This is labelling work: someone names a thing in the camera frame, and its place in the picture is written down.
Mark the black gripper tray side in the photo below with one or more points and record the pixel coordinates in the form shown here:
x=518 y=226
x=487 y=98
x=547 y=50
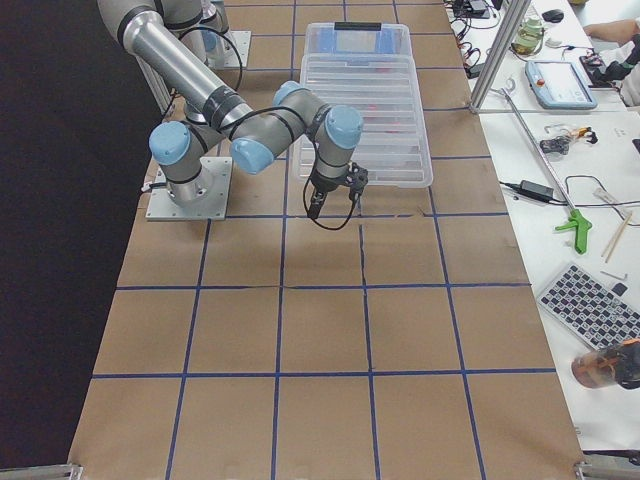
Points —
x=323 y=185

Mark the clear plastic box lid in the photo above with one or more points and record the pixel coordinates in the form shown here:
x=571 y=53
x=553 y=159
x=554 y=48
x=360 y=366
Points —
x=384 y=89

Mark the silver robot arm near tray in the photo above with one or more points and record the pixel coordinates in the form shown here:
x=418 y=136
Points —
x=220 y=130

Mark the clear plastic storage box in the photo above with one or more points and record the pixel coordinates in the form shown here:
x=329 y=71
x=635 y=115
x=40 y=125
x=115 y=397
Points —
x=331 y=41

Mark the brown paper table cover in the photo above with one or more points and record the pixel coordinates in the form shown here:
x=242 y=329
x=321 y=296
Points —
x=407 y=345

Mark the black power adapter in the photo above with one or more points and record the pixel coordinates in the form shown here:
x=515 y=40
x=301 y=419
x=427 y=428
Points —
x=532 y=190

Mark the long metal reacher grabber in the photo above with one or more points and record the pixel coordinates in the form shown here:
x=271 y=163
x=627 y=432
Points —
x=576 y=220

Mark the robot teach pendant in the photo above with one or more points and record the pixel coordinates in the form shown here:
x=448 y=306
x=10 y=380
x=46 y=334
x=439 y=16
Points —
x=557 y=85

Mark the wooden chopstick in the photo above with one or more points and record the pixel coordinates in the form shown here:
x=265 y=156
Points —
x=614 y=240

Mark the checkered calibration board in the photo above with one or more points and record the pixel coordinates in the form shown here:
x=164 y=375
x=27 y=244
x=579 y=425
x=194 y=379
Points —
x=588 y=309

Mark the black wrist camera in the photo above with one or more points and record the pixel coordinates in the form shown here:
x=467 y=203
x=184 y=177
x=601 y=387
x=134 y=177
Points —
x=357 y=179

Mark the aluminium frame post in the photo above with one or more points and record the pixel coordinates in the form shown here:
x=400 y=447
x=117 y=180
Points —
x=510 y=23

